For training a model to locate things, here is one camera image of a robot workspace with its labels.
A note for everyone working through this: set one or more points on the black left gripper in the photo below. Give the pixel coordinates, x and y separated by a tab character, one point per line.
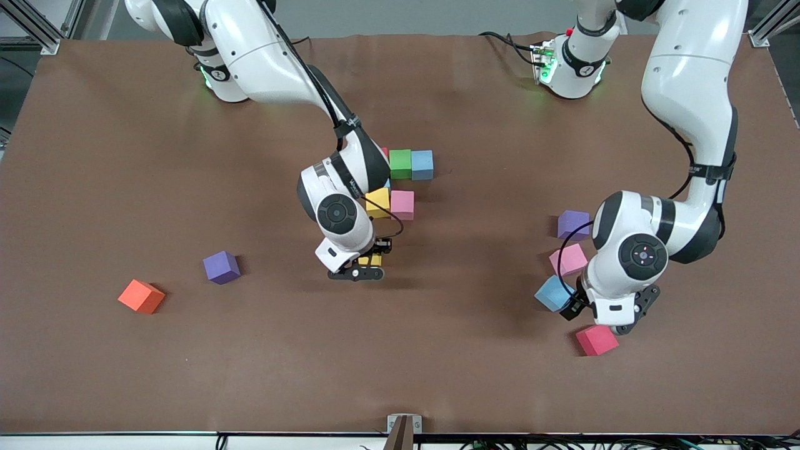
573	307

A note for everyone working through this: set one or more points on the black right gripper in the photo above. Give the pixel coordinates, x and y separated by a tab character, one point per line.
380	245

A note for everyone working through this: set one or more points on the yellow foam block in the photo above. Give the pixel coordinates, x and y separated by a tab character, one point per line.
378	201
369	259

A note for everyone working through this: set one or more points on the pink foam block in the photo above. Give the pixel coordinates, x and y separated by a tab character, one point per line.
402	205
567	259

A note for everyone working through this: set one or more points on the green foam block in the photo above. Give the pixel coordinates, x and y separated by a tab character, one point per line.
400	164

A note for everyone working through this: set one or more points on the purple foam block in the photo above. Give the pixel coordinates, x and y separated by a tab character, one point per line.
572	224
221	267

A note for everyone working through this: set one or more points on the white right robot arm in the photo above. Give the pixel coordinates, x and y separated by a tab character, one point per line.
250	50

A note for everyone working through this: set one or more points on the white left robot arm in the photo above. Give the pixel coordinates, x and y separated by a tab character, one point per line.
687	62

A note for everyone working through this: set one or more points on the brown table mat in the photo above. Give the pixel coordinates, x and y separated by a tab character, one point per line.
400	375

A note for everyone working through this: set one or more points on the orange foam block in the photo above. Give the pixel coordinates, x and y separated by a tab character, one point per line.
141	296

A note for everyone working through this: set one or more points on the aluminium frame post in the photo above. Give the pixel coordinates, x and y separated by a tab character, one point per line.
37	28
765	28

